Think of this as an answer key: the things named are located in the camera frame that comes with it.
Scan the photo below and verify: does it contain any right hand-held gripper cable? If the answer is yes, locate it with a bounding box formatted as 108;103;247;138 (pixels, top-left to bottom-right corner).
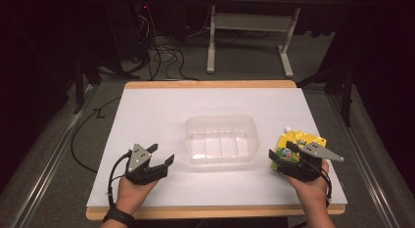
311;160;334;208

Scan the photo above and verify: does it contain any bundle of floor cables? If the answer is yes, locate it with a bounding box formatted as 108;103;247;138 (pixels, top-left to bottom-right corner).
128;4;201;82

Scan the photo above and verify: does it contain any hand-held gripper cable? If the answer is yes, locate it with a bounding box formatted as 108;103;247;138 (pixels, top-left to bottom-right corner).
107;151;133;208
311;160;334;208

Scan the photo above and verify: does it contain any black metal stand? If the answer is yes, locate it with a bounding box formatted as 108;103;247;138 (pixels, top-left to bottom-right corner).
71;51;103;115
296;56;357;128

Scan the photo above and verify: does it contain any clear plastic container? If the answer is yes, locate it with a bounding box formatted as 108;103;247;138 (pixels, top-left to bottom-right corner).
184;114;261;165

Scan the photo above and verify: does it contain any white table mat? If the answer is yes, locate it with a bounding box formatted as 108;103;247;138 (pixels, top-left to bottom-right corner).
86;87;348;208

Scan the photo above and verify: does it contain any person's left hand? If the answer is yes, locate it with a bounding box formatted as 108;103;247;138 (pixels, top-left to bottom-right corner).
115;175;159;216

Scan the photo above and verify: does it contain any black floor cable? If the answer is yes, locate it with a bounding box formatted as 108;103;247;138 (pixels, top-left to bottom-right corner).
69;96;122;174

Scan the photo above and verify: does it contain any left hand-held gripper cable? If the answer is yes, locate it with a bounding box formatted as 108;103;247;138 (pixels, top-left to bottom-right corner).
107;151;133;208

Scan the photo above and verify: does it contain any metal floor rail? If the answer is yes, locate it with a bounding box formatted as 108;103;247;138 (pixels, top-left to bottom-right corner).
326;90;407;228
11;84;96;228

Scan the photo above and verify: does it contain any yellow drink pouch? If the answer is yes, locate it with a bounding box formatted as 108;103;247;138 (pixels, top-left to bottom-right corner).
269;125;328;172

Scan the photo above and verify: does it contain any white desk frame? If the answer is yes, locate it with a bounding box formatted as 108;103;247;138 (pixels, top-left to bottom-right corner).
206;4;301;79

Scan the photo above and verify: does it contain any black wristwatch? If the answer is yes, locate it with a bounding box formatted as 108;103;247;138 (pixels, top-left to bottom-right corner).
102;205;135;228

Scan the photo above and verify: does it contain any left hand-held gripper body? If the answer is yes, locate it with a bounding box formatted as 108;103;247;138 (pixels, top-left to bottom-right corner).
124;143;169;186

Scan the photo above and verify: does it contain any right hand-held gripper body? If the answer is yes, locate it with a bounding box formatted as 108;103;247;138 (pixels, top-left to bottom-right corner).
276;141;346;183

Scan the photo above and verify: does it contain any person's right hand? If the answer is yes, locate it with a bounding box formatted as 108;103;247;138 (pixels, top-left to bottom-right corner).
283;159;331;210

